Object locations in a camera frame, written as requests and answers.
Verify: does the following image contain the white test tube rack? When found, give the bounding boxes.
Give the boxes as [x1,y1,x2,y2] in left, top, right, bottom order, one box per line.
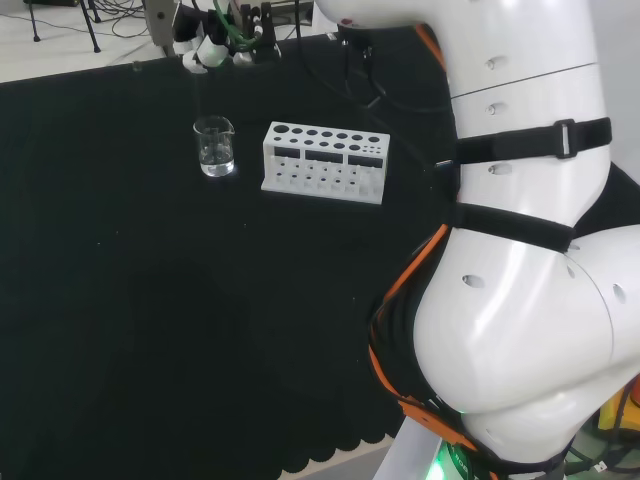
[259,120,391,207]

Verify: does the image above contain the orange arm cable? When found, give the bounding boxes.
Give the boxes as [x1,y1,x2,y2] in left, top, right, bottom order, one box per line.
[367,22,482,457]

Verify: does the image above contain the small clear glass beaker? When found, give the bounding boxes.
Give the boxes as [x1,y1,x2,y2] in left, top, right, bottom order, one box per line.
[192,115,237,178]

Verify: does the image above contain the yellow stop button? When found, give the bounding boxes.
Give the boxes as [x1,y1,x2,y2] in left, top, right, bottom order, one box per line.
[596,377,640,432]

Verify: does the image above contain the black hanging cable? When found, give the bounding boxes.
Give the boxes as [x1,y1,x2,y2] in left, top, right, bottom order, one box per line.
[293,0,454,169]

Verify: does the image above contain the grey stand post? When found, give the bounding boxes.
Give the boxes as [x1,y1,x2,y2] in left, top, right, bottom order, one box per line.
[144,0,178,58]

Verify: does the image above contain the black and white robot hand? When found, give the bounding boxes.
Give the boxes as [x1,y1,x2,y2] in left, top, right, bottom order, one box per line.
[172,0,281,75]

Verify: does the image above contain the green cable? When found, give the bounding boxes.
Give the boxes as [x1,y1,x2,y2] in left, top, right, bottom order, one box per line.
[213,0,262,52]

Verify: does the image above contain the black arm strap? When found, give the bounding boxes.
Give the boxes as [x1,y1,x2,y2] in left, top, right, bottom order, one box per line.
[451,117,613,167]
[451,201,574,252]

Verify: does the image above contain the black bench cloth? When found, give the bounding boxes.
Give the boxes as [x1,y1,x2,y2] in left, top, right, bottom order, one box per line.
[0,31,640,474]

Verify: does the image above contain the black tripod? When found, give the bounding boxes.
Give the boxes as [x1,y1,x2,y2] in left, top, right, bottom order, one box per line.
[21,0,104,54]

